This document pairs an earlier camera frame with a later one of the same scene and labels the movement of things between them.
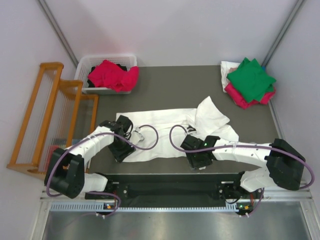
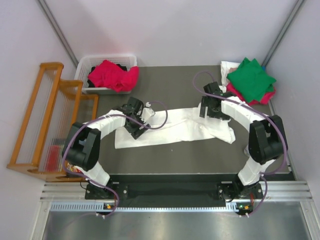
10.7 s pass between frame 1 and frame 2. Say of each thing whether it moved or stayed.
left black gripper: moved
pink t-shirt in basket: stayed
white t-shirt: moved
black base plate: stayed
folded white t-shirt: stayed
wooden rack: stayed
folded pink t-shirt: stayed
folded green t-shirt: stayed
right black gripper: moved
